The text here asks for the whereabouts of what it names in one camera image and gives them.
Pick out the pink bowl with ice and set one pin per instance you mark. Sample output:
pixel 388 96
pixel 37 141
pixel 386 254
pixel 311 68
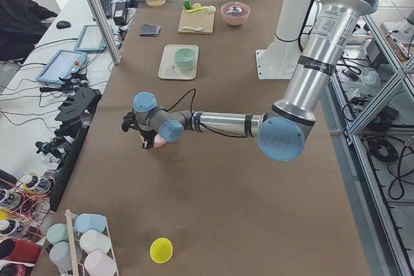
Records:
pixel 235 20

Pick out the yellow plastic knife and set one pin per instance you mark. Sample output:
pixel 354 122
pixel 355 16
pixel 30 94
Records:
pixel 197 9

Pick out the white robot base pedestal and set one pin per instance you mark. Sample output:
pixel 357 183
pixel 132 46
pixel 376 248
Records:
pixel 279 60

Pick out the grey folded cloth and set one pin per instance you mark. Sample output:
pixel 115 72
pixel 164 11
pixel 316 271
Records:
pixel 148 30

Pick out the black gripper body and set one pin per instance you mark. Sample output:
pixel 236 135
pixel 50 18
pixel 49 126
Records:
pixel 146 134

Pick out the blue teach pendant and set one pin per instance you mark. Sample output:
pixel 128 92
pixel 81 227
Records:
pixel 90 40
pixel 62 66

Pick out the aluminium frame post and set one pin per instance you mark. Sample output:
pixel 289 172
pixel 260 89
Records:
pixel 98 14

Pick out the wooden cutting board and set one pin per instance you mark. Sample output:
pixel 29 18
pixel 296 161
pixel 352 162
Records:
pixel 197 19

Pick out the blue teach pendant far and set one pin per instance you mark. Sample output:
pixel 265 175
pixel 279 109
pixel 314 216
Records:
pixel 90 40

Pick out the green lime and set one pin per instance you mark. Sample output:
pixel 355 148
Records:
pixel 187 5

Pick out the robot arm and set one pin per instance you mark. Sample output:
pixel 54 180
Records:
pixel 282 132

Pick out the blue teach pendant near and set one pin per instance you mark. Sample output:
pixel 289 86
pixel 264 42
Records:
pixel 62 66

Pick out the black computer mouse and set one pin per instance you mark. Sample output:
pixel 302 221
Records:
pixel 63 24

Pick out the white cup rack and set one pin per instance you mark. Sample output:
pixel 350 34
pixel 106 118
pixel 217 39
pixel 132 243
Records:
pixel 82 245

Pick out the black keyboard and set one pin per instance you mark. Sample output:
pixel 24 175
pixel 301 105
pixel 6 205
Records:
pixel 106 6

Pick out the cream rabbit tray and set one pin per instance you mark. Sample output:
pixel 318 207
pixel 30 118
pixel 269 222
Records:
pixel 168 70

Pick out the white ceramic spoon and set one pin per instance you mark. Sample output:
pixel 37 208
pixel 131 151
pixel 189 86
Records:
pixel 192 29

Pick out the green bowl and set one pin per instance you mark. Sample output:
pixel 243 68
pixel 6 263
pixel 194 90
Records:
pixel 185 59

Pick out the white garlic bulb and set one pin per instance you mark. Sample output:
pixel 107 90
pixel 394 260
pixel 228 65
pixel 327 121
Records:
pixel 211 9

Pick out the yellow plastic cup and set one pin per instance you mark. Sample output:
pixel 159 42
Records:
pixel 161 250

